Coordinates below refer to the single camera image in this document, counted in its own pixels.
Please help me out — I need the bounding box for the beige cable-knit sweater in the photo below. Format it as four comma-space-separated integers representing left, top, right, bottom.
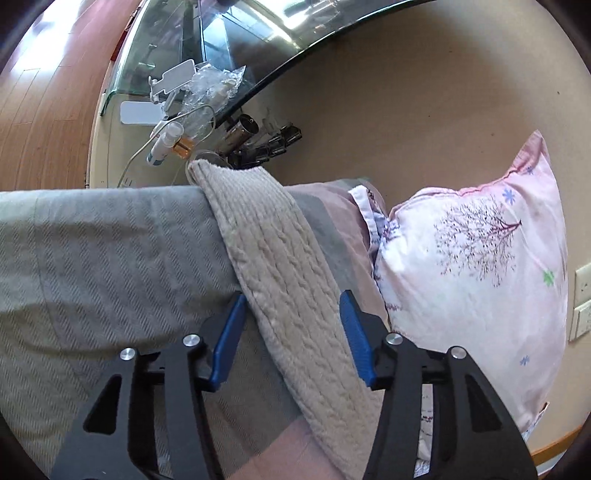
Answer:
189, 160, 386, 479

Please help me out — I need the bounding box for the pink floral pillow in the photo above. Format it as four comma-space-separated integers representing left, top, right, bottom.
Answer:
375, 132, 568, 432

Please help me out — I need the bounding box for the pastel patchwork bed quilt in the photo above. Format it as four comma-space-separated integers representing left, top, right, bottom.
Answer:
0, 177, 435, 480

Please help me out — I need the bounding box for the white purple floral pillow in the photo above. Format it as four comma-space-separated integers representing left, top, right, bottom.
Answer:
349, 185, 390, 247

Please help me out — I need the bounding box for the amber small bottle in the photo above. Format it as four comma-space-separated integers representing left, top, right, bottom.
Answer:
172, 137, 194, 160

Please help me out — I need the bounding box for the white blue tube bottle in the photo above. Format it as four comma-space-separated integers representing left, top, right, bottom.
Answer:
146, 121, 184, 166

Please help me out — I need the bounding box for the white flat box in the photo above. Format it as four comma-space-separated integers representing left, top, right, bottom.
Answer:
119, 101, 164, 126

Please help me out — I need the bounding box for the black metallic cylinder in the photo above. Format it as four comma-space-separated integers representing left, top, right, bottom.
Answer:
214, 114, 259, 157

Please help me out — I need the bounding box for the clear plastic bag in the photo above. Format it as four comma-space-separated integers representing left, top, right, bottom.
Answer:
180, 63, 246, 140

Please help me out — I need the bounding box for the white phone stand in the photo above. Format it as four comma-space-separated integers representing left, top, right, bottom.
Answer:
148, 59, 195, 103

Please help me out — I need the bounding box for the glass-top bedside table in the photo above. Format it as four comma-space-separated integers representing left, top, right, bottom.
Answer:
88, 0, 435, 189

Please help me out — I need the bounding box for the wooden headboard frame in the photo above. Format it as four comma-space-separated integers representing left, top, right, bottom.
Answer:
532, 426, 583, 466

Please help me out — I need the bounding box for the white wall socket panel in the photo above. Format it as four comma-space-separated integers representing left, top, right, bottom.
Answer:
568, 264, 591, 342

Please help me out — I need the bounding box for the white charging cable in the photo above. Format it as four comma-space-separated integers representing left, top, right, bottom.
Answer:
115, 103, 219, 188

